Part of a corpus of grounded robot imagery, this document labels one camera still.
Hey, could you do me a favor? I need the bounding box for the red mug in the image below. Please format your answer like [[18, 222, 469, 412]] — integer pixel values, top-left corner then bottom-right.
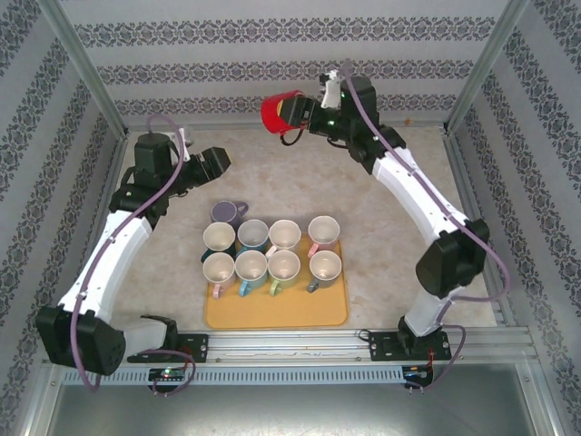
[[260, 89, 314, 147]]

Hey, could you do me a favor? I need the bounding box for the teal blue mug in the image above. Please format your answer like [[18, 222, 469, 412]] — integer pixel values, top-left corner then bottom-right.
[[235, 218, 271, 255]]

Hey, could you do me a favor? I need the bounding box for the white faceted mug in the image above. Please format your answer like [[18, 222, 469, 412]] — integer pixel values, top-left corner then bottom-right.
[[265, 219, 302, 258]]

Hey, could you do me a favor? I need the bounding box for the light pink mug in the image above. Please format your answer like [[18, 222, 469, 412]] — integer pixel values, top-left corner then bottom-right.
[[202, 252, 237, 301]]

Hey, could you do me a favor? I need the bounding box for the light blue mug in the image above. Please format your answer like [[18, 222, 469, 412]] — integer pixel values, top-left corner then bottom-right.
[[233, 249, 269, 299]]

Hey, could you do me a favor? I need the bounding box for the salmon pink faceted mug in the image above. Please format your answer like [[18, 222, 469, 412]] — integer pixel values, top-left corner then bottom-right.
[[306, 214, 341, 258]]

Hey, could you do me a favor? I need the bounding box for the light green mug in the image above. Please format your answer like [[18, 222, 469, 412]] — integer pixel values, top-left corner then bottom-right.
[[266, 249, 302, 298]]

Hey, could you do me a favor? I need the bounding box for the grey mug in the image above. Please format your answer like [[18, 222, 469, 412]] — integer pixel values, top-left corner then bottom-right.
[[306, 249, 342, 294]]

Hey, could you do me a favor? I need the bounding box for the purple mug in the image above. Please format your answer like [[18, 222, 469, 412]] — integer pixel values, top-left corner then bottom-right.
[[210, 200, 250, 231]]

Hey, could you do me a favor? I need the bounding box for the yellow tray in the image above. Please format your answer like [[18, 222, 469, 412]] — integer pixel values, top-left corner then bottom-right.
[[203, 238, 350, 331]]

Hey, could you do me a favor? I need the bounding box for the left small circuit board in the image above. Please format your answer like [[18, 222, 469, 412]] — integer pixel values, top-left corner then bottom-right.
[[149, 368, 187, 382]]

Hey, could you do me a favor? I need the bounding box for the grey metal front panel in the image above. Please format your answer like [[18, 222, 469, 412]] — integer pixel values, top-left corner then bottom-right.
[[26, 383, 559, 436]]

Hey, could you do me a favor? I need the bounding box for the aluminium left side rail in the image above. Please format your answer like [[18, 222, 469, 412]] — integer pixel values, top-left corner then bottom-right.
[[40, 134, 131, 364]]

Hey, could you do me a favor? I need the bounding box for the aluminium left frame post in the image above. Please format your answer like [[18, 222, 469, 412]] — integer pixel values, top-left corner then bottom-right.
[[35, 0, 131, 140]]

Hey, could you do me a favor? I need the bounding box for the aluminium frame post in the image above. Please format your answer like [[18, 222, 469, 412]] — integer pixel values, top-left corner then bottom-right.
[[443, 0, 532, 135], [35, 0, 131, 140]]

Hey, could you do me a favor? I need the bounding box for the aluminium right side rail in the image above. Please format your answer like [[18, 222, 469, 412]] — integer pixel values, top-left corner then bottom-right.
[[439, 131, 532, 328]]

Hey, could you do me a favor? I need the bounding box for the aluminium right frame post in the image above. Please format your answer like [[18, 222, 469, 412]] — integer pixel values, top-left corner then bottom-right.
[[443, 0, 532, 135]]

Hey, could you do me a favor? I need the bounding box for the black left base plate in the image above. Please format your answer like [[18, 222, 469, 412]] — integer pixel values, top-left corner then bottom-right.
[[180, 333, 211, 363]]

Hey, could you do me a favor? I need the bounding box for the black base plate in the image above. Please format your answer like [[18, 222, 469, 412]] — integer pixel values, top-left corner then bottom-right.
[[368, 331, 403, 363], [180, 333, 211, 363]]

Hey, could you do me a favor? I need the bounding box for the aluminium mounting rail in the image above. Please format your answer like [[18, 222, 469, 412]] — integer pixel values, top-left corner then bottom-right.
[[179, 325, 532, 364]]

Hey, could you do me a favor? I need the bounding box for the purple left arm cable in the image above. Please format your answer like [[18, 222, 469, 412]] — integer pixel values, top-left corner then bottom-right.
[[70, 114, 191, 392]]

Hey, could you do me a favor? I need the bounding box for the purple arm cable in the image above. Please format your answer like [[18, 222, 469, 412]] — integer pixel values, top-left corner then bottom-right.
[[70, 114, 191, 392], [342, 57, 514, 304]]

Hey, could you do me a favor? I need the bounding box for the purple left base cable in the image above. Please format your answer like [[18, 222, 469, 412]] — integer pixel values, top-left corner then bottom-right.
[[152, 352, 196, 397]]

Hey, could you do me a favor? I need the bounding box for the slotted grey cable duct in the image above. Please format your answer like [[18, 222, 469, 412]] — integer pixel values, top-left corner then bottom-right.
[[63, 364, 435, 387]]

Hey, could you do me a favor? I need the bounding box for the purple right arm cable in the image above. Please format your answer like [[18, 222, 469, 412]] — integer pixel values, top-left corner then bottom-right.
[[342, 57, 514, 304]]

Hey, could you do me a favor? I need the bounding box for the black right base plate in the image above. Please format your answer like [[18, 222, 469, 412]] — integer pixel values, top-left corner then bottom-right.
[[368, 331, 403, 363]]

